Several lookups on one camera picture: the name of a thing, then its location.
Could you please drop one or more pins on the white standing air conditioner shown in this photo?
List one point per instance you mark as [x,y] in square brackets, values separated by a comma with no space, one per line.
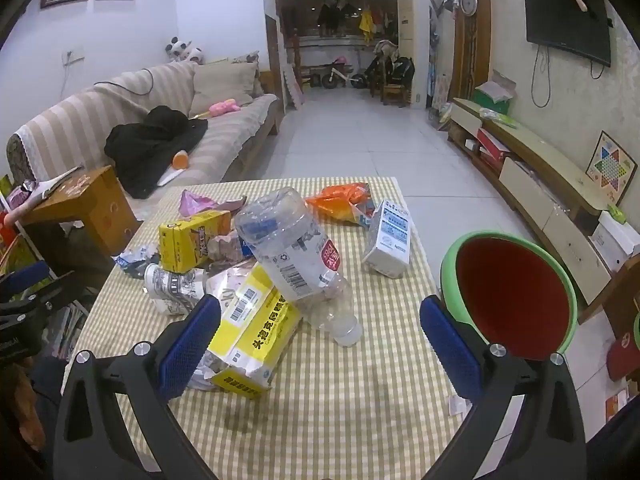
[412,45]

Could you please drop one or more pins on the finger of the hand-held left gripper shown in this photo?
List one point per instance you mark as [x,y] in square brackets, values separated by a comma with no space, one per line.
[25,276]
[55,295]

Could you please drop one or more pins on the green packet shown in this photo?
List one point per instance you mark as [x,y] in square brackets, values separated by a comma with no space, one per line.
[500,117]

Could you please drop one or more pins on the clear plastic bottle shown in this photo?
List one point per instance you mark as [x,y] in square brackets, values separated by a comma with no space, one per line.
[295,250]

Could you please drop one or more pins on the open green cardboard box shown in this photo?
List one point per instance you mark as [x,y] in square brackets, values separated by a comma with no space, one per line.
[492,96]

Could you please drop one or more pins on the small yellow box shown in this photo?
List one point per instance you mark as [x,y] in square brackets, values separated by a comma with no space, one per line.
[192,240]

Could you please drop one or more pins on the white balance bike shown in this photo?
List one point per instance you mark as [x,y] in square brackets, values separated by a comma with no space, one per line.
[335,76]

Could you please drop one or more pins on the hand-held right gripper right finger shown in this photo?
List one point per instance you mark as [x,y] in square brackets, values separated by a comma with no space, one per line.
[450,350]

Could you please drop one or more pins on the wall clock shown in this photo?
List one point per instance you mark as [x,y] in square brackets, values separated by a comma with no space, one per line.
[469,2]

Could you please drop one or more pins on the beige cushion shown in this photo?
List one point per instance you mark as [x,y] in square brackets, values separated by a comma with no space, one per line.
[222,85]

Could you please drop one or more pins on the brown cardboard box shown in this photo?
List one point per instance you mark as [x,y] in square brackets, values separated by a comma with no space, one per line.
[95,205]

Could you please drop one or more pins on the yellow hanging garment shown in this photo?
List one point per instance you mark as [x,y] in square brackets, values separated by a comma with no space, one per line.
[366,22]

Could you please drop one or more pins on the wooden chair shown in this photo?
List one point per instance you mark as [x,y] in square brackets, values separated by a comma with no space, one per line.
[394,94]

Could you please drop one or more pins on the orange booklets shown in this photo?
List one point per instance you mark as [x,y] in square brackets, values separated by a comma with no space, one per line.
[616,405]

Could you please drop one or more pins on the checked tablecloth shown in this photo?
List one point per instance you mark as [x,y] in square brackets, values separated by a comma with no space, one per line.
[320,400]

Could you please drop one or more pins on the white paper label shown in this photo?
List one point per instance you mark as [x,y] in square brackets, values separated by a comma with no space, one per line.
[457,406]

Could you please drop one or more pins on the large yellow white box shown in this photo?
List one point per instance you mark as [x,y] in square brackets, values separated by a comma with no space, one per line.
[260,325]

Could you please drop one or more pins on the star checkers board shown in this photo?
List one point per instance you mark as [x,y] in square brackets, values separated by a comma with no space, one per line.
[611,169]

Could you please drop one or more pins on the foam mat tiles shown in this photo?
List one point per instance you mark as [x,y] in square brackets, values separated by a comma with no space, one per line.
[294,85]

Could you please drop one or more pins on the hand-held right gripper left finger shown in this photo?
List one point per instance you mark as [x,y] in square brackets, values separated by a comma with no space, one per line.
[192,345]

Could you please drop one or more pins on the black jacket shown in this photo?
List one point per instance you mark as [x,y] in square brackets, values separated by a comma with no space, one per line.
[150,145]

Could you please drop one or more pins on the white blue carton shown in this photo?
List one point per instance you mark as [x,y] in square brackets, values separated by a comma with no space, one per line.
[390,240]

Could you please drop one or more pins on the orange white toy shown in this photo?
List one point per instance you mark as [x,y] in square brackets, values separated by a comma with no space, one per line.
[179,160]

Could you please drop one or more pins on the wall socket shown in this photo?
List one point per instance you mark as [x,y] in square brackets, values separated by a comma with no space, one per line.
[73,57]

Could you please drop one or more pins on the red container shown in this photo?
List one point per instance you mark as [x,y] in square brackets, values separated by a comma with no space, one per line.
[624,357]

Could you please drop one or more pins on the brown patterned wrapper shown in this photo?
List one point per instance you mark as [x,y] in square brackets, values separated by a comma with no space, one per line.
[222,246]

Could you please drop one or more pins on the small green toy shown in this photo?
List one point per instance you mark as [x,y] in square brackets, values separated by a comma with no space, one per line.
[618,214]

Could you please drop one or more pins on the red book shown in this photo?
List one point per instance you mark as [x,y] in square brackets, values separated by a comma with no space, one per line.
[490,146]

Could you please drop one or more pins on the green rimmed pot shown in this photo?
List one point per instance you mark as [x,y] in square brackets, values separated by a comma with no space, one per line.
[637,325]

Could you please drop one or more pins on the orange snack wrapper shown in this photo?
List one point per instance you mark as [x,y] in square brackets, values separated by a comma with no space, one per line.
[335,202]

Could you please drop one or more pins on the panda plush toy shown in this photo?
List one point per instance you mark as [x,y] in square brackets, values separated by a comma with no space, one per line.
[182,51]

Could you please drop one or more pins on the white paper sheets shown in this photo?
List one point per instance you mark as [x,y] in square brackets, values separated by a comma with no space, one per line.
[55,182]

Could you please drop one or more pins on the pink toy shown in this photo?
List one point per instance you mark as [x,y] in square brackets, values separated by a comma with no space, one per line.
[224,108]

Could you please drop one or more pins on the striped beige sofa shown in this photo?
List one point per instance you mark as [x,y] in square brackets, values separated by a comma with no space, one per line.
[65,125]

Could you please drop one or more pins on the wall television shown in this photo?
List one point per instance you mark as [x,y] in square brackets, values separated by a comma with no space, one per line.
[567,22]

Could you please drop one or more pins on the pink snack wrapper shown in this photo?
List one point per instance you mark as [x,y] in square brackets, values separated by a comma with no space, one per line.
[197,204]

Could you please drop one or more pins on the green rimmed red bin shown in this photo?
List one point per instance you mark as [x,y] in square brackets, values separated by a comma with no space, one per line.
[510,300]

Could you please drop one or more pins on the black white wrapper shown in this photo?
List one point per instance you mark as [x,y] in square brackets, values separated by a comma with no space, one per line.
[172,287]

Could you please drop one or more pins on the wooden television cabinet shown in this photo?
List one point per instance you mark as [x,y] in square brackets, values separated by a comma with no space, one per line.
[540,170]

